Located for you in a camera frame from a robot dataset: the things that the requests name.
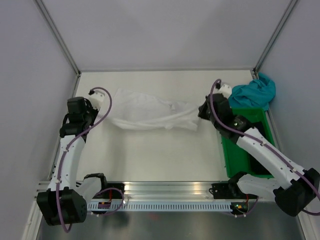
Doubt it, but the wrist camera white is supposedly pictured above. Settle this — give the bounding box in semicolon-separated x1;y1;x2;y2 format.
217;84;232;99
88;90;105;110

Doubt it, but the green plastic bin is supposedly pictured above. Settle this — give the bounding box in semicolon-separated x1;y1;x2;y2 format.
221;108;270;178

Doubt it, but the aluminium frame post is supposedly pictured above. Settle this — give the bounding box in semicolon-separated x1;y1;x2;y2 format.
250;0;300;79
34;0;81;77

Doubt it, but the right aluminium frame post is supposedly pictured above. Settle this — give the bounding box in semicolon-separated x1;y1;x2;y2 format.
250;0;300;79

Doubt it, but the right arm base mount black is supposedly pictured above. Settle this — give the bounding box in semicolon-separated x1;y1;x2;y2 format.
210;182;242;200

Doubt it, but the teal t shirt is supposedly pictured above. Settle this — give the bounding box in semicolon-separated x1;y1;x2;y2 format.
228;73;276;111

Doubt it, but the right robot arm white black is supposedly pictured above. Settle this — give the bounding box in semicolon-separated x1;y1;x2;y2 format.
198;93;320;217

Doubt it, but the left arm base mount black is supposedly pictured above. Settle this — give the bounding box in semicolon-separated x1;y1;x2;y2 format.
98;182;125;201

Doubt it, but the left aluminium frame post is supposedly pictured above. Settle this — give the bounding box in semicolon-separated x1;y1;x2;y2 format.
34;0;81;77

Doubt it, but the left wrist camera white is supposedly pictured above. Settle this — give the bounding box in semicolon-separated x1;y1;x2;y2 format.
88;90;105;110

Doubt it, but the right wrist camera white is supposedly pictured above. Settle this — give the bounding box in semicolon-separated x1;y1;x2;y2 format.
217;84;232;99

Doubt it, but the black rolled t shirt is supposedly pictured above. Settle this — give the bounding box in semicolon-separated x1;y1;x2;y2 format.
247;121;275;178

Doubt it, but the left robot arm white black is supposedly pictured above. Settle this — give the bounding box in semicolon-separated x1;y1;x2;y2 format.
36;93;109;228

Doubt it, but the white slotted cable duct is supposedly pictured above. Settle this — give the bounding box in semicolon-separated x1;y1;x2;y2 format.
87;200;232;212

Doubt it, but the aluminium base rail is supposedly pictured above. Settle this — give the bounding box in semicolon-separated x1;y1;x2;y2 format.
37;180;251;201

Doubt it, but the white t shirt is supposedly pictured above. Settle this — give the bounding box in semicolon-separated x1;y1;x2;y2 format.
108;88;199;131

